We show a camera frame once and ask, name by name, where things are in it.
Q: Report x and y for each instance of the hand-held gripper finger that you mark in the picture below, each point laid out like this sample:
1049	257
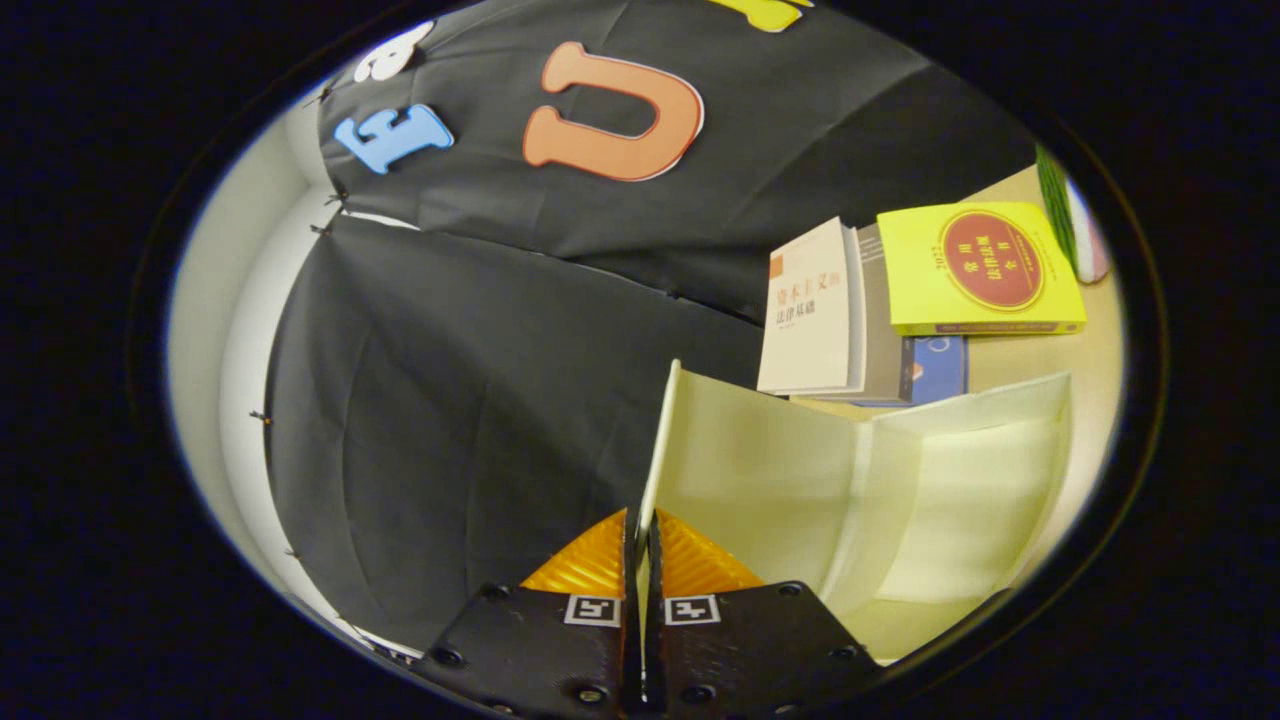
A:
655	640
630	640

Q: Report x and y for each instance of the cream fabric storage box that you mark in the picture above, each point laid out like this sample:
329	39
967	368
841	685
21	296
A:
780	480

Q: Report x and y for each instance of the beige cover book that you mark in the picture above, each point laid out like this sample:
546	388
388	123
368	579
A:
810	310

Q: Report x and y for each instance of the grey book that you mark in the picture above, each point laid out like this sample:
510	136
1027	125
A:
882	350

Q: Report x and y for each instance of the blue book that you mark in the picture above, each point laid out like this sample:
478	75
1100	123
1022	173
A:
940	368

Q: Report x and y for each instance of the yellow book with red circle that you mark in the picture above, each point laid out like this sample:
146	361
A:
980	265

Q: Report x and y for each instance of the watermelon slice plush toy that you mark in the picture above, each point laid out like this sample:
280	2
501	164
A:
1075	225

